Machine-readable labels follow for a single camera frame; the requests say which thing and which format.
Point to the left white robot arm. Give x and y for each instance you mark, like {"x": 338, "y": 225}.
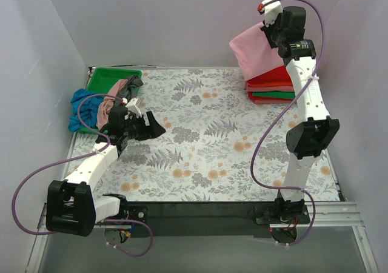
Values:
{"x": 71, "y": 206}

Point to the dusty pink t-shirt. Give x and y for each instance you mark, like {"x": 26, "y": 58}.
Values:
{"x": 108, "y": 102}

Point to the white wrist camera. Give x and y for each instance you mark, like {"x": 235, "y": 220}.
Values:
{"x": 270, "y": 9}
{"x": 133, "y": 105}

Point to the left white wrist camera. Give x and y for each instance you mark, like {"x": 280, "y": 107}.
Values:
{"x": 133, "y": 105}

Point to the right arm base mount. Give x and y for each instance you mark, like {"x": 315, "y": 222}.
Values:
{"x": 282, "y": 229}

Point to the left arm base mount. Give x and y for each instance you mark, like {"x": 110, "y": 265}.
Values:
{"x": 120, "y": 232}

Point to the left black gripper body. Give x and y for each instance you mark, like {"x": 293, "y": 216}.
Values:
{"x": 142, "y": 129}

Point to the floral table mat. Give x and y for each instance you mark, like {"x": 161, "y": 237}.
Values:
{"x": 218, "y": 146}

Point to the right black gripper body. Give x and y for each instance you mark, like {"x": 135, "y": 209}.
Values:
{"x": 273, "y": 31}

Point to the grey t-shirt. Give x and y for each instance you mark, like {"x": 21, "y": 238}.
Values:
{"x": 130, "y": 88}

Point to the red folded t-shirt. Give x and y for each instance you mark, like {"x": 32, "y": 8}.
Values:
{"x": 278, "y": 74}

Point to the aluminium frame rail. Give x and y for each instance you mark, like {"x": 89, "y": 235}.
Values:
{"x": 216, "y": 237}

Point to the green plastic bin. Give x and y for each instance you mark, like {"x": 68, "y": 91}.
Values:
{"x": 101, "y": 82}

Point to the green folded t-shirt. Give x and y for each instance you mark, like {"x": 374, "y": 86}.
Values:
{"x": 273, "y": 94}

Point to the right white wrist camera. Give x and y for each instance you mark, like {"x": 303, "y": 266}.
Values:
{"x": 270, "y": 9}

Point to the blue t-shirt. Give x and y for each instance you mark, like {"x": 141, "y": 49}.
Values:
{"x": 88, "y": 110}

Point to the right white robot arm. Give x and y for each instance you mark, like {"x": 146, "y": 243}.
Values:
{"x": 316, "y": 128}

